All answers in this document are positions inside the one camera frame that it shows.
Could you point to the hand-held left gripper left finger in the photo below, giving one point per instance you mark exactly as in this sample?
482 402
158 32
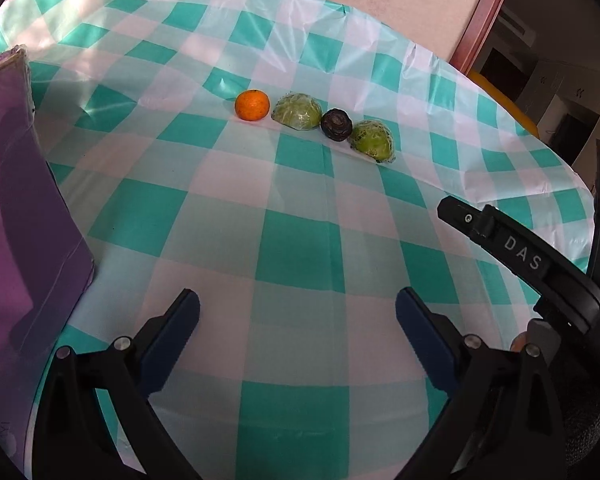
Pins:
167 345

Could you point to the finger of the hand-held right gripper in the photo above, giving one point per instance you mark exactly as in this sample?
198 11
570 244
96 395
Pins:
465 217

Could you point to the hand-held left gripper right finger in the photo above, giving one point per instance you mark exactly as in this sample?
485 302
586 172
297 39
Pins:
427 345

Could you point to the large green guava half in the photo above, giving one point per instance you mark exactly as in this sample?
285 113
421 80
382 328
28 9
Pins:
375 140

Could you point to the orange tangerine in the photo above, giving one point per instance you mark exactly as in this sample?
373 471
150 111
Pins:
252 105

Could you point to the person's right forearm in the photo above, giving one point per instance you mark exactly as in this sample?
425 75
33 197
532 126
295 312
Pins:
590 420

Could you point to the yellow furniture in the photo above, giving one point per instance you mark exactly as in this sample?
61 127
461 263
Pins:
507 97

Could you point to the grey cabinet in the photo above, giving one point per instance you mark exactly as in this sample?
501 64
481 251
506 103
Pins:
565 100

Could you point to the teal white checkered tablecloth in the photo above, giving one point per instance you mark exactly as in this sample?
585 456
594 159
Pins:
300 230

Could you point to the purple bag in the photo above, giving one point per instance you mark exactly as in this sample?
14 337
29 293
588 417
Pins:
20 210

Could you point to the red wooden door frame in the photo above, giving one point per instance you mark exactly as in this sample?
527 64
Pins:
480 25

